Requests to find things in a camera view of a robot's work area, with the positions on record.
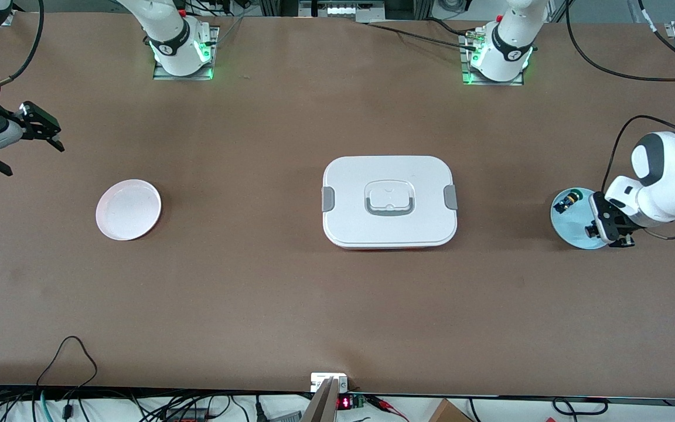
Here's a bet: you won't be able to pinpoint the brown cardboard box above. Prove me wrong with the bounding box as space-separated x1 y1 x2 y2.
428 399 473 422

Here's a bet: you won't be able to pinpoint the white lidded box grey clips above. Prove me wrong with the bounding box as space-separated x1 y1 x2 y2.
321 155 459 250

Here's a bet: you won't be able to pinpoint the light blue round plate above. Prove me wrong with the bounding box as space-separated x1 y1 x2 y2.
550 187 611 250

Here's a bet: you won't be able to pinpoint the pink round plate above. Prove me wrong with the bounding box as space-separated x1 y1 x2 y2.
96 179 162 241

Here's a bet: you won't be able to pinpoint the small white mounting block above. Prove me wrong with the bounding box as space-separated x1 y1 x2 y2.
311 373 349 393

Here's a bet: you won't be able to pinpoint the grey aluminium profile bar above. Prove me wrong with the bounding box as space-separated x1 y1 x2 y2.
301 377 339 422

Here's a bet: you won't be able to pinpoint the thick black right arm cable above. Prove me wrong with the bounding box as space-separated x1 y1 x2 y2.
0 0 45 94

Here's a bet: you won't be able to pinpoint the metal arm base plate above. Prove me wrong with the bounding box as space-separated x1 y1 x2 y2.
459 32 524 87
152 26 220 81

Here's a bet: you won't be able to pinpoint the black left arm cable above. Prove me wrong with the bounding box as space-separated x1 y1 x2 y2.
565 0 675 241

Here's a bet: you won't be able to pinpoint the black coiled cable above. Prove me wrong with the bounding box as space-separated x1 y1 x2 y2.
551 397 609 417

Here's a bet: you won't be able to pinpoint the thin black looped cable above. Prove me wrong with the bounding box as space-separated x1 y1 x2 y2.
36 335 99 405

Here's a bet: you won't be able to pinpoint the black cable to arm base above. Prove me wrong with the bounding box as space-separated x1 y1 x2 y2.
356 18 482 49

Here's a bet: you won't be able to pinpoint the red and black clip wire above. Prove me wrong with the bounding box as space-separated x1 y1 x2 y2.
367 396 410 421

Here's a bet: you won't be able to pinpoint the metal frame with white light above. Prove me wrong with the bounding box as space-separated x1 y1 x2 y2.
298 0 386 19

